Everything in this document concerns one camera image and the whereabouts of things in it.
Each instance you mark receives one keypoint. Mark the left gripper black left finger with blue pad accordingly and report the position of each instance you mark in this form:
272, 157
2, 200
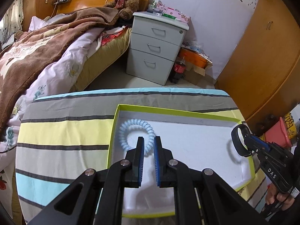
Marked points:
133, 176

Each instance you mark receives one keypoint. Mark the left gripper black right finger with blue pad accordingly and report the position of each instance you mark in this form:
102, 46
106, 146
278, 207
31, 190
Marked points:
162, 156

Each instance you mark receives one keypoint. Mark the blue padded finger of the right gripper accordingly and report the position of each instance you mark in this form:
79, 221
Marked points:
254, 144

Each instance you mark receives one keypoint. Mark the person right hand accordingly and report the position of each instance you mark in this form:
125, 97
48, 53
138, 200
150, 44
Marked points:
273, 194

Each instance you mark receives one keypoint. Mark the pink plastic bin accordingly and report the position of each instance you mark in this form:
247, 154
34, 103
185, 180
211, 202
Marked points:
278, 134

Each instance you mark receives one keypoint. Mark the green white tray box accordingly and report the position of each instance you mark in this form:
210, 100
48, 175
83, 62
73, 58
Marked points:
200, 140

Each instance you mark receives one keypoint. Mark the wooden wardrobe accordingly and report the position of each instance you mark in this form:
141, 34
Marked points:
262, 75

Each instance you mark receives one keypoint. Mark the striped tablecloth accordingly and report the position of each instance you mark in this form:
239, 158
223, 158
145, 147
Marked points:
63, 135

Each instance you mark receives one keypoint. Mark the cola bottle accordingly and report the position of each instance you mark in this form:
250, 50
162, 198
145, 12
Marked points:
177, 70

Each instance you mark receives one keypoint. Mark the orange storage box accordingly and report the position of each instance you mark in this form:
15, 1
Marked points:
192, 57

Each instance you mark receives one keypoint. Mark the lilac printed duvet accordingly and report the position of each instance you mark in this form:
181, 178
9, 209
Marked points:
57, 77

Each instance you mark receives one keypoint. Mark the grey three-drawer nightstand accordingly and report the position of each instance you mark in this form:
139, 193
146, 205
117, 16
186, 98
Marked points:
155, 42

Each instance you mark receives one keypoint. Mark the pink floral box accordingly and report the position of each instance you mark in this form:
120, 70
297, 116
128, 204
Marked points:
176, 15

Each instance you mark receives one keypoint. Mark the brown fleece blanket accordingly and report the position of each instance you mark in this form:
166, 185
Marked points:
23, 61

